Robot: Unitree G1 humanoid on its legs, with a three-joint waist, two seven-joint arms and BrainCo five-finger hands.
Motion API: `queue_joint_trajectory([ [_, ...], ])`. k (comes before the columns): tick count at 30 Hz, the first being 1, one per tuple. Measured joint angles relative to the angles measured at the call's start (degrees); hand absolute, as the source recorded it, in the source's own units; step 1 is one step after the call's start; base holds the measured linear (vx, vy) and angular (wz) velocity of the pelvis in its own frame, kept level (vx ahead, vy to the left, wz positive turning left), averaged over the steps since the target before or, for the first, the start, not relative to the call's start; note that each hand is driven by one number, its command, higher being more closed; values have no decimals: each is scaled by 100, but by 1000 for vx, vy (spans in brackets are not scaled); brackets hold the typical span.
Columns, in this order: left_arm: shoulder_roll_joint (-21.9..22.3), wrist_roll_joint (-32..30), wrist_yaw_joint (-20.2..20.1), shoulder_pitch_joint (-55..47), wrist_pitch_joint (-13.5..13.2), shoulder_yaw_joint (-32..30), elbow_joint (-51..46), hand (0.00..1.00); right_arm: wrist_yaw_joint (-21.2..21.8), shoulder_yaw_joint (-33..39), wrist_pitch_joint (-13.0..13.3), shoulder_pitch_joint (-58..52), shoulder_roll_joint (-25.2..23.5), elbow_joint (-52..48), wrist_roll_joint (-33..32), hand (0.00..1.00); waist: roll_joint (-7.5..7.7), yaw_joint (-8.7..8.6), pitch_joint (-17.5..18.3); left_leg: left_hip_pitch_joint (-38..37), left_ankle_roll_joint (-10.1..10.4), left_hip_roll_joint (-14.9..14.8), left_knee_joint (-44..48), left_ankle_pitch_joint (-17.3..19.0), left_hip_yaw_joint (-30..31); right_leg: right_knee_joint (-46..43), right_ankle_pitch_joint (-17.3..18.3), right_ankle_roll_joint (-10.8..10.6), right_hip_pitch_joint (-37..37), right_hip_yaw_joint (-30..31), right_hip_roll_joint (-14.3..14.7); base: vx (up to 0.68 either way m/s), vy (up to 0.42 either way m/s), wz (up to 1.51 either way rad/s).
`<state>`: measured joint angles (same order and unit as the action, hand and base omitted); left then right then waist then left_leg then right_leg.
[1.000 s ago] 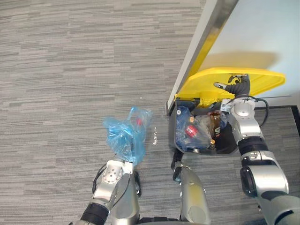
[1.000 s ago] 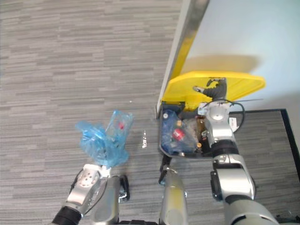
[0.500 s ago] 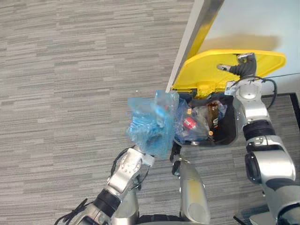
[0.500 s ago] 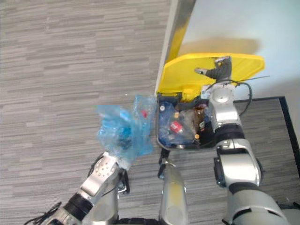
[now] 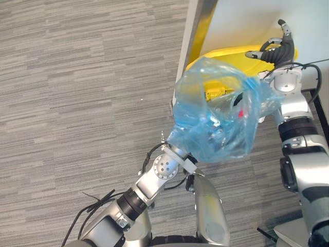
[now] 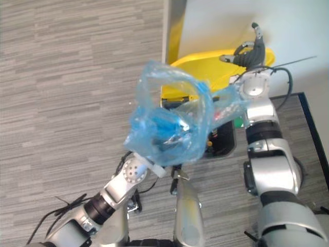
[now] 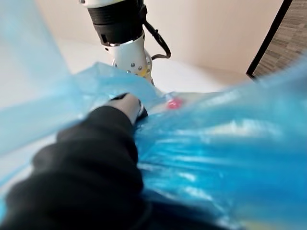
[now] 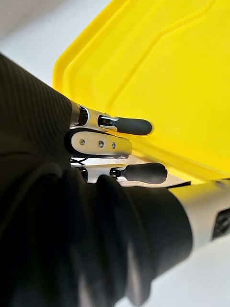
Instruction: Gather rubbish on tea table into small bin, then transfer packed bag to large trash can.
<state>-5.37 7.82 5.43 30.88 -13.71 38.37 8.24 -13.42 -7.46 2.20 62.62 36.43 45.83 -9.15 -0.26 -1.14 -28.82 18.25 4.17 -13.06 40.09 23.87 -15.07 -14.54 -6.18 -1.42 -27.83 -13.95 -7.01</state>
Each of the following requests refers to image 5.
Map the blue plastic trash bag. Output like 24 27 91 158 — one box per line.
167 57 285 164

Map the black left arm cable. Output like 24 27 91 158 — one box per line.
61 189 124 247

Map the black metal frame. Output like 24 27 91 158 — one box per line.
300 89 329 134

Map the right silver robot leg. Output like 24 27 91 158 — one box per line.
186 173 231 245

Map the shiny metal corner trim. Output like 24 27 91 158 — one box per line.
189 0 219 69

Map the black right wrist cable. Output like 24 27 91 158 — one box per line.
262 58 329 103

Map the grey flat base plate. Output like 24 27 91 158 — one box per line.
273 218 313 247

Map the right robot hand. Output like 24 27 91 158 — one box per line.
245 19 296 66

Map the large yellow trash can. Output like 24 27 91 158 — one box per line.
185 45 300 124

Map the small black floor object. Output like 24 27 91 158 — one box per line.
257 227 278 244

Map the black robot waist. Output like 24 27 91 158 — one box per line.
149 235 201 247

